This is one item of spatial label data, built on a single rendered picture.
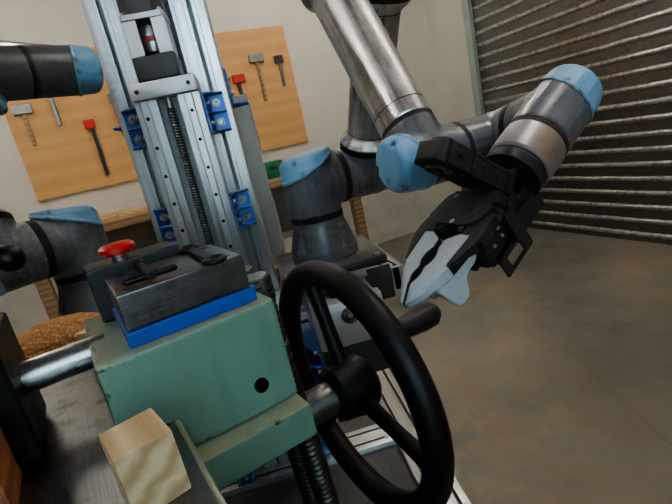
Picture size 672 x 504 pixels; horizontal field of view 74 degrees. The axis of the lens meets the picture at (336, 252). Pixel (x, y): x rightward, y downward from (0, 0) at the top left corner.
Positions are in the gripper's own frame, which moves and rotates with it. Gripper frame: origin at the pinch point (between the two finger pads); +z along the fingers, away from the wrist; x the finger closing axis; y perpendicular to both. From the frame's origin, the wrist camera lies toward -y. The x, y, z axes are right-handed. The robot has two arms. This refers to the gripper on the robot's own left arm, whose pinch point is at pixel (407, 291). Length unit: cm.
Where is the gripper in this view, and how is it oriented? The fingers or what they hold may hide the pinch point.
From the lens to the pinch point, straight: 45.8
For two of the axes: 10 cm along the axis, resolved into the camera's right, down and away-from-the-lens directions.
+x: -5.3, -1.1, 8.4
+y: 5.9, 6.6, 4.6
